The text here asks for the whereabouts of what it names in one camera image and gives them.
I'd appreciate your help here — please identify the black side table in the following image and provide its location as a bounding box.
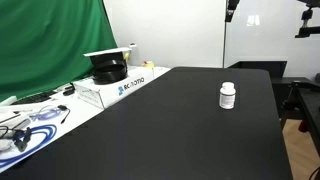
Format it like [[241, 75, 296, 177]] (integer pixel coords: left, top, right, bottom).
[[280, 81, 320, 155]]

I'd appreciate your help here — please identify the white Robotiq cardboard box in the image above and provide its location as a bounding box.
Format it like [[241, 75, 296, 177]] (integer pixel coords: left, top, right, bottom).
[[73, 66, 154, 109]]

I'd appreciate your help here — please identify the black round plastic holder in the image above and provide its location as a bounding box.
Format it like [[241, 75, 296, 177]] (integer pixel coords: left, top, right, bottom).
[[90, 52, 128, 85]]

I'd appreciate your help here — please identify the blue coiled cable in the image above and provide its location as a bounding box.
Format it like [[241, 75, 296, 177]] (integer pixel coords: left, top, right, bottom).
[[0, 123, 58, 169]]

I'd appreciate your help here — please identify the green backdrop curtain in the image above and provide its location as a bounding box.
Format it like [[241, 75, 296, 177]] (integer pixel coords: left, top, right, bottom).
[[0, 0, 117, 100]]

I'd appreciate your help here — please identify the white pill bottle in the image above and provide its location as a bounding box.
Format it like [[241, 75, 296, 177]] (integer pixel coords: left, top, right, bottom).
[[219, 82, 236, 109]]

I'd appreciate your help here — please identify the black cable with plug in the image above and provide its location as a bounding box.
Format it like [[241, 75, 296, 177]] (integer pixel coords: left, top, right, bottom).
[[57, 104, 71, 125]]

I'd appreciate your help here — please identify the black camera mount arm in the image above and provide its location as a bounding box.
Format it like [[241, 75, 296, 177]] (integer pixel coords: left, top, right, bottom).
[[294, 0, 320, 39]]

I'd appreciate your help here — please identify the black stand pole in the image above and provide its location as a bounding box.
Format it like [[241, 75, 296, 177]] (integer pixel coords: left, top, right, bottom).
[[223, 0, 240, 68]]

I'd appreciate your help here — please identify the white flat board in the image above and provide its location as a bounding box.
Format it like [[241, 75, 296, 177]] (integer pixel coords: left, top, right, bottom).
[[83, 47, 132, 57]]

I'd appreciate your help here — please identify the black keyboard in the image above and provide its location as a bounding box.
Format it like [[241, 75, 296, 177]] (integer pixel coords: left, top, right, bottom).
[[14, 90, 56, 105]]

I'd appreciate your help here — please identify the clear blue cable bundle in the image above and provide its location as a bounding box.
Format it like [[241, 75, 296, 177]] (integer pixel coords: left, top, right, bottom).
[[29, 104, 64, 122]]

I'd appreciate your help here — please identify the yellow and white small object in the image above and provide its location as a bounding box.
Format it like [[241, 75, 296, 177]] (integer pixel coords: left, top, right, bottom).
[[143, 61, 155, 68]]

